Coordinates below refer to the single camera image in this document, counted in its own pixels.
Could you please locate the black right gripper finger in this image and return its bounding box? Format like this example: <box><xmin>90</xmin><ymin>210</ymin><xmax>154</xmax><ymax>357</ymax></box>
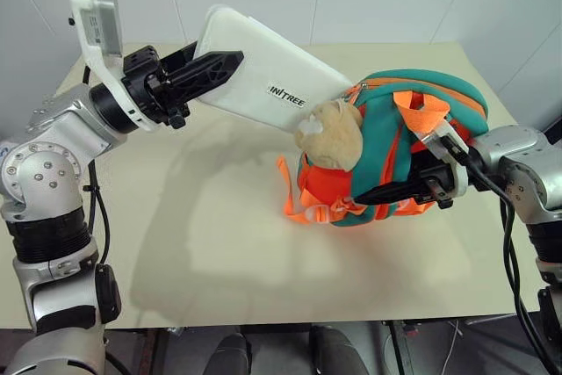
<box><xmin>353</xmin><ymin>176</ymin><xmax>425</xmax><ymax>206</ymax></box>

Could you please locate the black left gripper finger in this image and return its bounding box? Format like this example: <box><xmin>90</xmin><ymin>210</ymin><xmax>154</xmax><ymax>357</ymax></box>
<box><xmin>159</xmin><ymin>40</ymin><xmax>199</xmax><ymax>71</ymax></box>
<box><xmin>165</xmin><ymin>49</ymin><xmax>245</xmax><ymax>98</ymax></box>

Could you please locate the black metal table frame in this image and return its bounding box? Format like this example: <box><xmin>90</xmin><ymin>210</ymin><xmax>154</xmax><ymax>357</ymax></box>
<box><xmin>380</xmin><ymin>320</ymin><xmax>425</xmax><ymax>375</ymax></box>

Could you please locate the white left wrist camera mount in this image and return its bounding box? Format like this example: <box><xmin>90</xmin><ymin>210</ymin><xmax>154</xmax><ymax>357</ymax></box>
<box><xmin>68</xmin><ymin>0</ymin><xmax>166</xmax><ymax>133</ymax></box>

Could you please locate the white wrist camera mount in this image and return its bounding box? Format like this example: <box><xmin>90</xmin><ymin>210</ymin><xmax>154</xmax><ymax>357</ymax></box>
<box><xmin>416</xmin><ymin>122</ymin><xmax>472</xmax><ymax>197</ymax></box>
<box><xmin>68</xmin><ymin>0</ymin><xmax>166</xmax><ymax>133</ymax></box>

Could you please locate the beige plush bear charm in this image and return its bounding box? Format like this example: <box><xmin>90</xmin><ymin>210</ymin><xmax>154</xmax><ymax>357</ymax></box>
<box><xmin>292</xmin><ymin>98</ymin><xmax>365</xmax><ymax>173</ymax></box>

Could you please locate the orange and green backpack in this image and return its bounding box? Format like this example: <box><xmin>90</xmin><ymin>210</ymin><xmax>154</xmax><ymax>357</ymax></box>
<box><xmin>276</xmin><ymin>68</ymin><xmax>489</xmax><ymax>229</ymax></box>

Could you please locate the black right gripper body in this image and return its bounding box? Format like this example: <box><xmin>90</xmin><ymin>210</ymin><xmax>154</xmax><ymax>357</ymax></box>
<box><xmin>410</xmin><ymin>153</ymin><xmax>458</xmax><ymax>210</ymax></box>

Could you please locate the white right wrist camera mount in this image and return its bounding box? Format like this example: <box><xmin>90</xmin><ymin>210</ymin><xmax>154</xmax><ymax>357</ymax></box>
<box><xmin>416</xmin><ymin>122</ymin><xmax>472</xmax><ymax>197</ymax></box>

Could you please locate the dark rounded shape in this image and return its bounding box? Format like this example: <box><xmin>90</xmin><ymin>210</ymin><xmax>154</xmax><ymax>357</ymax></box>
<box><xmin>308</xmin><ymin>323</ymin><xmax>371</xmax><ymax>375</ymax></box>
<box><xmin>209</xmin><ymin>331</ymin><xmax>255</xmax><ymax>375</ymax></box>

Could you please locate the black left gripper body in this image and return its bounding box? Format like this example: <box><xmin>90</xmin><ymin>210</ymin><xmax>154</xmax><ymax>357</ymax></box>
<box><xmin>120</xmin><ymin>44</ymin><xmax>195</xmax><ymax>131</ymax></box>

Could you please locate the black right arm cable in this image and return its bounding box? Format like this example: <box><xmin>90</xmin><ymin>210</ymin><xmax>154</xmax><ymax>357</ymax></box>
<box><xmin>438</xmin><ymin>133</ymin><xmax>562</xmax><ymax>375</ymax></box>

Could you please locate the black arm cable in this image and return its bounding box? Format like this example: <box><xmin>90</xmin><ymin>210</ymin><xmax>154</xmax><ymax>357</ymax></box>
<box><xmin>81</xmin><ymin>65</ymin><xmax>133</xmax><ymax>375</ymax></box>
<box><xmin>438</xmin><ymin>133</ymin><xmax>562</xmax><ymax>375</ymax></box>

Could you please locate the white zippered pouch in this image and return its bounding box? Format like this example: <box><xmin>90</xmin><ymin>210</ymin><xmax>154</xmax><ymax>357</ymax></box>
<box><xmin>192</xmin><ymin>4</ymin><xmax>355</xmax><ymax>134</ymax></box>

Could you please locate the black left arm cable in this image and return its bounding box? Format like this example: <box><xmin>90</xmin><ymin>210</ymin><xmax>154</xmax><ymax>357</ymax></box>
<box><xmin>81</xmin><ymin>65</ymin><xmax>133</xmax><ymax>375</ymax></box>

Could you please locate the thin white cable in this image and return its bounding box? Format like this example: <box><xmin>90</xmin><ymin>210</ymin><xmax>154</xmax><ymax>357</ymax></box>
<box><xmin>442</xmin><ymin>320</ymin><xmax>461</xmax><ymax>375</ymax></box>

